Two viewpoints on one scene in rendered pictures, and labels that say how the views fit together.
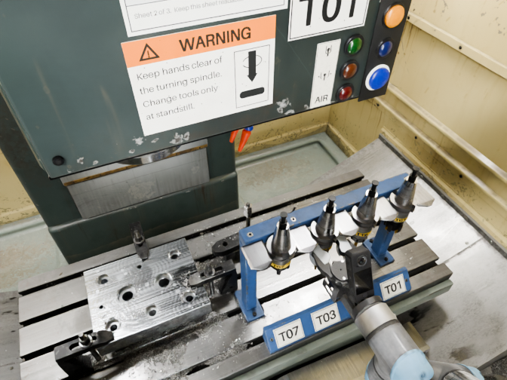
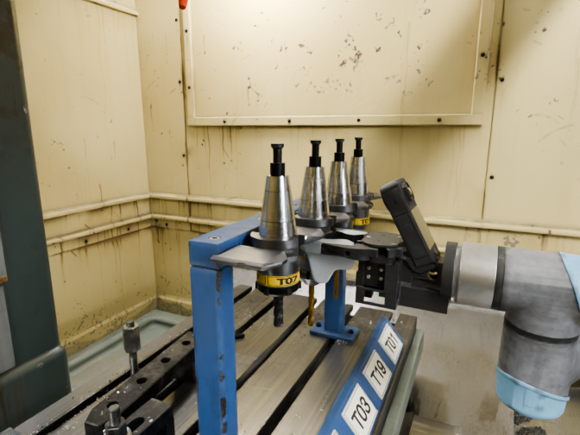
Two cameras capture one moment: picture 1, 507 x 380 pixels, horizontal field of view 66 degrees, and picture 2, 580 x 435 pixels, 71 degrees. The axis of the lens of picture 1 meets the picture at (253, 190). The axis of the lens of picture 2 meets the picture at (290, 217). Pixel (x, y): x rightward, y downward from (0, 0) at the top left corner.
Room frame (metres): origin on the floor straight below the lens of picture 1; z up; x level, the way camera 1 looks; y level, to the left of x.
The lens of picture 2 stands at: (0.15, 0.23, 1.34)
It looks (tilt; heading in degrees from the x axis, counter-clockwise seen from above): 12 degrees down; 319
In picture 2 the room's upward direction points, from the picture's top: straight up
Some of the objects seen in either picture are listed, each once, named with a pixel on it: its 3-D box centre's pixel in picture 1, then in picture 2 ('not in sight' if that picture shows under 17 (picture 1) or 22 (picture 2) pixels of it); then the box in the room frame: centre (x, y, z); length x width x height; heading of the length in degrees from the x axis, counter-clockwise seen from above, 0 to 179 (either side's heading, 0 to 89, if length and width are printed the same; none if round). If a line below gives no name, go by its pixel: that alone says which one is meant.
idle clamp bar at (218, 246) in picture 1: (251, 238); (155, 387); (0.74, 0.01, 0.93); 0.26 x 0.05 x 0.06; 119
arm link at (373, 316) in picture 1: (376, 319); (472, 273); (0.36, -0.25, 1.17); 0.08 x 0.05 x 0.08; 114
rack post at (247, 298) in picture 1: (248, 276); (216, 383); (0.53, 0.01, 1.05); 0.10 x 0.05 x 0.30; 24
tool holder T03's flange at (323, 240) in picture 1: (324, 231); (313, 223); (0.55, -0.16, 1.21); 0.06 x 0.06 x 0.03
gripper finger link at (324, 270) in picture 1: (328, 265); (356, 249); (0.47, -0.16, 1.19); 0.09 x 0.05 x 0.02; 37
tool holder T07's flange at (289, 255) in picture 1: (281, 248); (278, 243); (0.50, -0.06, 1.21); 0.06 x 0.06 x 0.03
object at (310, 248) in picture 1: (302, 240); (297, 233); (0.52, -0.11, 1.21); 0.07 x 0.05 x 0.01; 24
